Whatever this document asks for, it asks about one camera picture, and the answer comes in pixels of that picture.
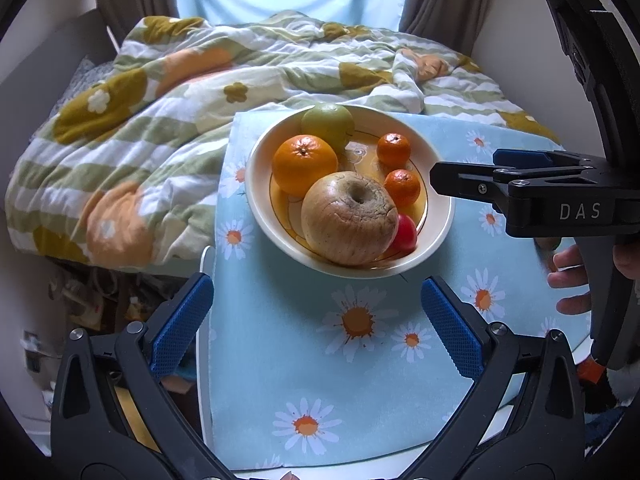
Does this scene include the person's right hand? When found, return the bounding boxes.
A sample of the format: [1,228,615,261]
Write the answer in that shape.
[547,240,640,317]

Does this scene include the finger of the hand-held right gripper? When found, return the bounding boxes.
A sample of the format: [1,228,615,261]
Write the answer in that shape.
[429,160,512,207]
[492,148,603,171]

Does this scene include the yellow and white bear bowl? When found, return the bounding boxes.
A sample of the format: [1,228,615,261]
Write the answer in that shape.
[245,104,456,279]

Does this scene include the grey bed frame panel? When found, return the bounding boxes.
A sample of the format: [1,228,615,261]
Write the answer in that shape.
[0,7,121,111]

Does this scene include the green striped floral blanket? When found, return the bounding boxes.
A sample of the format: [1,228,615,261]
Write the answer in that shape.
[5,12,566,267]

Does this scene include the green apple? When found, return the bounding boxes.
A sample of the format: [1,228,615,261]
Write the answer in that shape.
[300,102,355,154]

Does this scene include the grey patterned bed sheet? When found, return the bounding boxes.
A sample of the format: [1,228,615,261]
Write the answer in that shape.
[47,57,118,111]

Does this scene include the wrinkled tan apple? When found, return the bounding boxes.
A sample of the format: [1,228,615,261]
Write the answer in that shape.
[300,170,400,266]

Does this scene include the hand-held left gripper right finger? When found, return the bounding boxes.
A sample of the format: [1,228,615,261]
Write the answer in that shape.
[400,275,587,480]

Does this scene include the small tangerine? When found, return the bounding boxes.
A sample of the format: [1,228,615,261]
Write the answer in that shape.
[383,168,422,207]
[376,132,412,170]

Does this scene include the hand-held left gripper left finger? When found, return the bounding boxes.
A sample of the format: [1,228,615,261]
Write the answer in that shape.
[50,273,215,480]

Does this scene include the blue daisy print tablecloth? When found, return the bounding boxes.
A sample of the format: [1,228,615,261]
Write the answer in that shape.
[207,110,592,472]

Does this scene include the large orange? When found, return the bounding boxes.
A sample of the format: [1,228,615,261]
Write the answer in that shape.
[271,134,340,197]

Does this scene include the red cherry tomato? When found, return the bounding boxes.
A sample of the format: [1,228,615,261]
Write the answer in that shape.
[387,213,419,255]

